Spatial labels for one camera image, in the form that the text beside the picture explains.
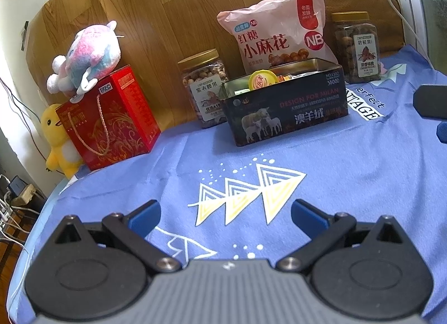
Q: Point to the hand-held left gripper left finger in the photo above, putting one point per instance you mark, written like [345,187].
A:
[146,215]

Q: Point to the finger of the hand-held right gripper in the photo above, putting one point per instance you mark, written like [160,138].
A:
[431,102]
[442,134]

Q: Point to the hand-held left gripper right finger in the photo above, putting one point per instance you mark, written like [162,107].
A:
[307,216]

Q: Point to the black tin box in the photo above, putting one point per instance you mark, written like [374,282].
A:
[290,111]

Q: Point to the blue printed blanket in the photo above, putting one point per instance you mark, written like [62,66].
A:
[174,156]

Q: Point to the dark nut jar gold lid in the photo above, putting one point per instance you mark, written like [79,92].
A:
[359,48]

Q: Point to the brown cushion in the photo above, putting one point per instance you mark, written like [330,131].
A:
[387,20]

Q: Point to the yellow duck plush toy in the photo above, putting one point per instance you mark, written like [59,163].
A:
[57,135]

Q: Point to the beige power strip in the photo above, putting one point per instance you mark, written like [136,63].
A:
[26,196]

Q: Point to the black charger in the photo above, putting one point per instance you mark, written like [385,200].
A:
[16,186]

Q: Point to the light nut jar gold lid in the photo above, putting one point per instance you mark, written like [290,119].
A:
[206,93]

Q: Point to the large pink snack bag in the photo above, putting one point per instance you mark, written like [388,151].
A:
[276,31]

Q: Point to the pink white plush toy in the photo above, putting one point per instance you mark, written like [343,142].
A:
[94,52]

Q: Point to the wooden board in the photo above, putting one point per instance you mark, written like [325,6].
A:
[174,13]

